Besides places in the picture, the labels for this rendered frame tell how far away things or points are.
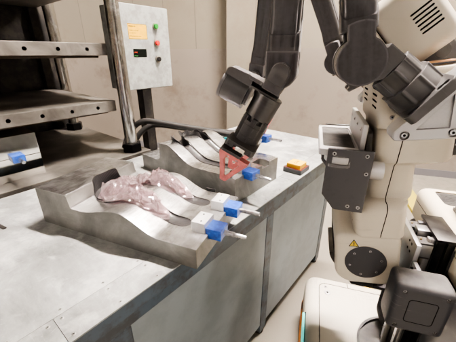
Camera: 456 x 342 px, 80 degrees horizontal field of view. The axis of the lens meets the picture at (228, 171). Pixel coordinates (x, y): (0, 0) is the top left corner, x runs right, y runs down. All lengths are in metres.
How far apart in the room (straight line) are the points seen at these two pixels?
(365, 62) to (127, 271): 0.62
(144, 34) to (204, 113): 2.12
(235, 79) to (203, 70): 2.98
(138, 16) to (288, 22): 1.17
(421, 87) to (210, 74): 3.09
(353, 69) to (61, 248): 0.76
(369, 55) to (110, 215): 0.63
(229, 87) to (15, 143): 0.97
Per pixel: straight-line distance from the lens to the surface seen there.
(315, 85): 3.30
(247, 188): 0.91
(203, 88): 3.56
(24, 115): 1.33
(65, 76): 2.02
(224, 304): 1.06
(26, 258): 0.83
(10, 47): 1.32
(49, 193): 0.87
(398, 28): 0.69
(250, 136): 0.57
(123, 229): 0.72
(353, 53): 0.51
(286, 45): 0.53
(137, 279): 0.66
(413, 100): 0.55
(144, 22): 1.64
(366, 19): 0.52
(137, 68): 1.60
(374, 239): 0.82
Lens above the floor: 1.25
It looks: 23 degrees down
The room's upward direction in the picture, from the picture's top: straight up
